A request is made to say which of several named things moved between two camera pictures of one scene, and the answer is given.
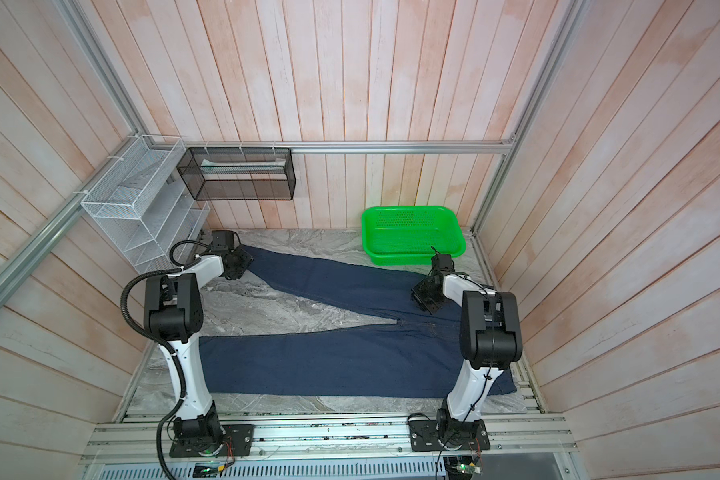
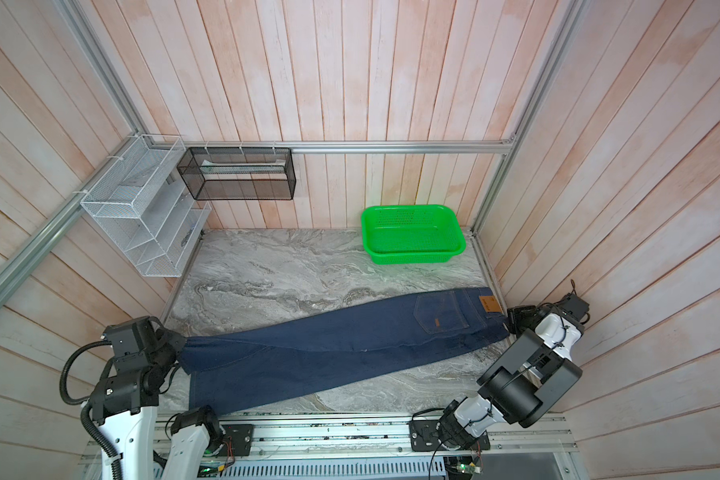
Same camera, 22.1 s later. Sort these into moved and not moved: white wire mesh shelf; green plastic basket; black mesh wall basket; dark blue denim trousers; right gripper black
Moved: dark blue denim trousers; right gripper black
Not moved: black mesh wall basket; green plastic basket; white wire mesh shelf
